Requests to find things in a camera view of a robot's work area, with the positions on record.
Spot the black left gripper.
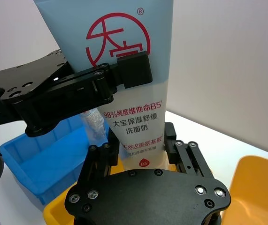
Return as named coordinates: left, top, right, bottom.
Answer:
left=0, top=49, right=153, bottom=138

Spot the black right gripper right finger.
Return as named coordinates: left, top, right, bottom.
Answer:
left=163, top=122, right=214, bottom=179

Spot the blue plastic bin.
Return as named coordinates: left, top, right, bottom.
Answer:
left=0, top=114, right=112, bottom=207

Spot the blue white face wash tube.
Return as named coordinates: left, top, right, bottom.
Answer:
left=33, top=0, right=174, bottom=175

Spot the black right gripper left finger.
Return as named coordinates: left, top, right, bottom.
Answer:
left=77, top=127, right=122, bottom=186

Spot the clear plastic wrapped tube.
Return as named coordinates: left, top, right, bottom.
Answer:
left=80, top=109, right=110, bottom=147

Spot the yellow plastic bin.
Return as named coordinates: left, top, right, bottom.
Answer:
left=43, top=154, right=268, bottom=225

